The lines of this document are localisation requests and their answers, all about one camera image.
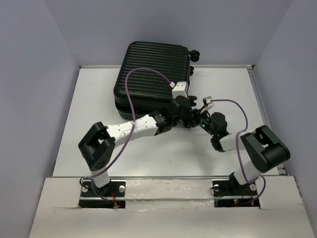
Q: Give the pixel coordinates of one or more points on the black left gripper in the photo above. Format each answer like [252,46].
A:
[187,113]

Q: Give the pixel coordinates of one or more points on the black ribbed hard suitcase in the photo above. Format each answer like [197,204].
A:
[142,83]

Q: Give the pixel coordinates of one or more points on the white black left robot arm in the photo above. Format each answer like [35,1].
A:
[102,145]

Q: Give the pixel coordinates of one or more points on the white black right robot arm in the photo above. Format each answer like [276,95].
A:
[258,152]

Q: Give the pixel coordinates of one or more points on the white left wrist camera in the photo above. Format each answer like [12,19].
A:
[179,89]

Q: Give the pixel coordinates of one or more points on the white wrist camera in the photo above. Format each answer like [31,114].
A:
[179,89]
[208,104]

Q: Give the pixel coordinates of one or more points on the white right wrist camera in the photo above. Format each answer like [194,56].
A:
[208,104]

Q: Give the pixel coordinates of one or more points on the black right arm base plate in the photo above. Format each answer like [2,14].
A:
[236,196]

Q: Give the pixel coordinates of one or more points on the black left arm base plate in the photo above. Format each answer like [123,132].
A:
[111,196]

